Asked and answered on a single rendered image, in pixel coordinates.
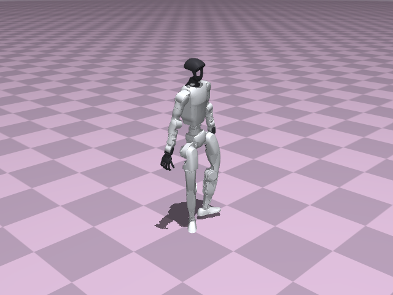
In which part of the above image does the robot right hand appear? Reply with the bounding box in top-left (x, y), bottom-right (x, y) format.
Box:
top-left (160, 147), bottom-right (174, 171)

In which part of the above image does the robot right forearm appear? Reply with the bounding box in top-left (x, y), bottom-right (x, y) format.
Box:
top-left (165, 120), bottom-right (178, 153)

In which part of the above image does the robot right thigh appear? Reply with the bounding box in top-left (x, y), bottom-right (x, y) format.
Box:
top-left (180, 141), bottom-right (198, 193)

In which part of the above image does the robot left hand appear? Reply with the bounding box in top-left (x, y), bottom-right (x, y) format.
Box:
top-left (205, 127), bottom-right (216, 146)

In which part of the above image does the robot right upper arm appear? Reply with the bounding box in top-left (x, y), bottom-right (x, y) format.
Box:
top-left (171, 90), bottom-right (190, 129)

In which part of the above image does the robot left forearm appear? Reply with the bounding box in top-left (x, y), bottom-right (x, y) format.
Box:
top-left (205, 109), bottom-right (216, 132)

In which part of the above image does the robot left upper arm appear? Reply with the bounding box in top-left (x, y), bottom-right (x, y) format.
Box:
top-left (201, 80), bottom-right (213, 113)

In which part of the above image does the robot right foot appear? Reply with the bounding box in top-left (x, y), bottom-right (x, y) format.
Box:
top-left (188, 218), bottom-right (197, 233)

